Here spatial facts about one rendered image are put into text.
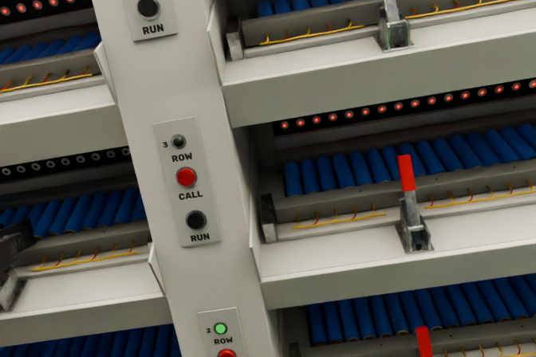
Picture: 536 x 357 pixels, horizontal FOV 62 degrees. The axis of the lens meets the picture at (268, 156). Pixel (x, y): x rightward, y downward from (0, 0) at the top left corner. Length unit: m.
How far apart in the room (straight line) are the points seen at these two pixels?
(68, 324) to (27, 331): 0.05
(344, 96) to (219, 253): 0.19
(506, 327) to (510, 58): 0.32
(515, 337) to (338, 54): 0.39
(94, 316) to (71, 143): 0.18
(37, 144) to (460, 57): 0.39
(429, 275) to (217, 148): 0.24
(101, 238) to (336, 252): 0.26
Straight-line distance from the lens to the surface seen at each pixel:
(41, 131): 0.47
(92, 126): 0.45
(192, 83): 0.41
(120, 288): 0.51
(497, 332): 0.62
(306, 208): 0.50
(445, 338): 0.61
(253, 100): 0.41
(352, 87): 0.41
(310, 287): 0.47
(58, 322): 0.54
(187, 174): 0.42
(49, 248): 0.57
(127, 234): 0.53
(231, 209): 0.43
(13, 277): 0.57
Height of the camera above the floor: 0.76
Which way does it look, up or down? 13 degrees down
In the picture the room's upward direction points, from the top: 10 degrees counter-clockwise
